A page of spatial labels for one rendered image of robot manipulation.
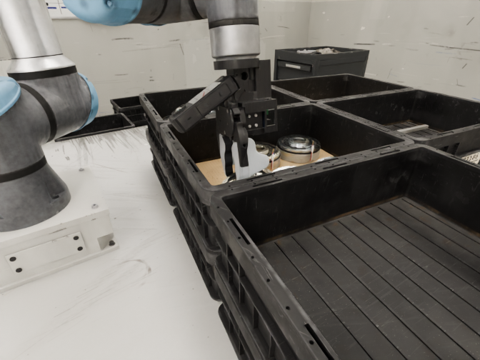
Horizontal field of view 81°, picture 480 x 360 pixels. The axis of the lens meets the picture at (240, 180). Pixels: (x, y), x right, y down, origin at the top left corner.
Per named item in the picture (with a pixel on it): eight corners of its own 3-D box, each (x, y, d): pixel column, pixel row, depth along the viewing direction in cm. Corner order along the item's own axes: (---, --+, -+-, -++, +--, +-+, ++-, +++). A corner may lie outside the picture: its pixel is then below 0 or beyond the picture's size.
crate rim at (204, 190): (206, 209, 37) (205, 193, 35) (159, 134, 60) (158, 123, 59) (415, 154, 51) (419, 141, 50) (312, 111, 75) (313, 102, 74)
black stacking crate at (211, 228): (211, 261, 42) (206, 196, 36) (166, 173, 65) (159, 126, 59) (398, 198, 56) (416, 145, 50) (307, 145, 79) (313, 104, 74)
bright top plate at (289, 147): (291, 156, 63) (291, 153, 62) (270, 140, 71) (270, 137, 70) (328, 148, 66) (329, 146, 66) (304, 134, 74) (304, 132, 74)
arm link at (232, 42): (219, 25, 37) (201, 32, 44) (223, 62, 39) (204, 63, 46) (268, 23, 40) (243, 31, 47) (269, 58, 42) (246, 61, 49)
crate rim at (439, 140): (415, 154, 51) (419, 141, 50) (312, 111, 75) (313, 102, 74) (531, 123, 66) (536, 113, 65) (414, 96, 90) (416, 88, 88)
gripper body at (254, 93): (278, 135, 47) (277, 56, 42) (231, 144, 44) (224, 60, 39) (256, 128, 53) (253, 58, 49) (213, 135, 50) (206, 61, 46)
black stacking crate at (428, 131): (400, 197, 56) (418, 144, 51) (308, 145, 80) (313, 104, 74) (510, 161, 71) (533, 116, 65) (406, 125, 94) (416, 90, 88)
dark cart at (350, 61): (301, 170, 239) (316, 54, 195) (268, 151, 272) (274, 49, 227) (348, 153, 268) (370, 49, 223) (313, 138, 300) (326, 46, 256)
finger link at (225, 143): (253, 176, 55) (256, 133, 50) (226, 183, 53) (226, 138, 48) (246, 168, 58) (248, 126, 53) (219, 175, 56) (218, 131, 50)
